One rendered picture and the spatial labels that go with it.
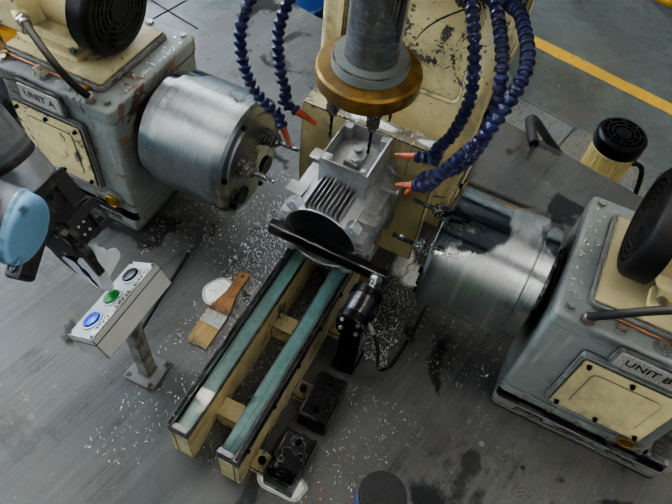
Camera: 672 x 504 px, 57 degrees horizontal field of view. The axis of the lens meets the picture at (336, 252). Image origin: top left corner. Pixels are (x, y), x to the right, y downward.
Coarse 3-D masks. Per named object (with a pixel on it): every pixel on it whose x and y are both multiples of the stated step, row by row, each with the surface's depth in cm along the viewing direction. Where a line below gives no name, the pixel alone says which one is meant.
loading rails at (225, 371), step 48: (288, 288) 128; (336, 288) 125; (240, 336) 118; (288, 336) 128; (336, 336) 131; (240, 384) 124; (288, 384) 116; (192, 432) 108; (240, 432) 107; (240, 480) 112
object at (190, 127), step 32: (160, 96) 121; (192, 96) 120; (224, 96) 120; (160, 128) 119; (192, 128) 118; (224, 128) 117; (256, 128) 124; (160, 160) 122; (192, 160) 119; (224, 160) 117; (256, 160) 131; (192, 192) 125; (224, 192) 124
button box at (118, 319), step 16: (144, 272) 106; (160, 272) 107; (128, 288) 104; (144, 288) 105; (160, 288) 107; (96, 304) 104; (112, 304) 102; (128, 304) 102; (144, 304) 105; (80, 320) 103; (112, 320) 100; (128, 320) 102; (80, 336) 99; (96, 336) 98; (112, 336) 100; (128, 336) 103; (96, 352) 101; (112, 352) 100
